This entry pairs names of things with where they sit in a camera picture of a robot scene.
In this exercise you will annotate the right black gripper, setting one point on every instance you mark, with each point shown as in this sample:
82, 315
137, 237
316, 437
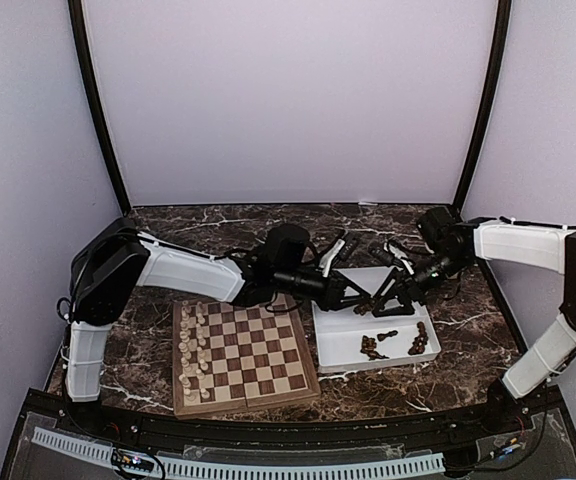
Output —
404, 288

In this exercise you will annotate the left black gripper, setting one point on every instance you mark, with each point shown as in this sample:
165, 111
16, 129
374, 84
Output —
334, 298

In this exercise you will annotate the dark chess piece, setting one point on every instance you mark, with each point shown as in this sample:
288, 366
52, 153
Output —
383, 336

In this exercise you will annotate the white plastic tray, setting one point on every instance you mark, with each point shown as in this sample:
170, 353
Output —
339, 333

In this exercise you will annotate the wooden chess board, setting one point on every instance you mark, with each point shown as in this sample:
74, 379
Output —
260, 359

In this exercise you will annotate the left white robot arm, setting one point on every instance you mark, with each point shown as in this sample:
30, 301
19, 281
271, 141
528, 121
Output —
122, 258

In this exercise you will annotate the dark chess pieces small pile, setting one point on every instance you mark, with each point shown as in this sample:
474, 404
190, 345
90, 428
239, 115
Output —
420, 342

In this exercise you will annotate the white chess pieces row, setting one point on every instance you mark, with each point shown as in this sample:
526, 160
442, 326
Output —
193, 346

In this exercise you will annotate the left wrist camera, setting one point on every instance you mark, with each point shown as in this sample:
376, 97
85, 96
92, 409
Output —
339, 250

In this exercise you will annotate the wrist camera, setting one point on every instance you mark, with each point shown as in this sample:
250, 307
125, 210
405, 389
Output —
339, 250
389, 255

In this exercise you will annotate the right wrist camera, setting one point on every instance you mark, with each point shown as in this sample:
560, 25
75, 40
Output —
389, 255

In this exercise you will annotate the white slotted cable duct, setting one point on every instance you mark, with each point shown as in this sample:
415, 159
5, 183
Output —
212, 463

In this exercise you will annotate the right black frame post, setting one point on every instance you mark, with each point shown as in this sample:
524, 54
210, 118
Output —
484, 111

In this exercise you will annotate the black frame post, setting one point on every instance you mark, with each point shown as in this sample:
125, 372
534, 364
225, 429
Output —
96, 109
484, 111

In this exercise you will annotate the left black frame post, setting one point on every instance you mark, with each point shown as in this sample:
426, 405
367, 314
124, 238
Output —
96, 109

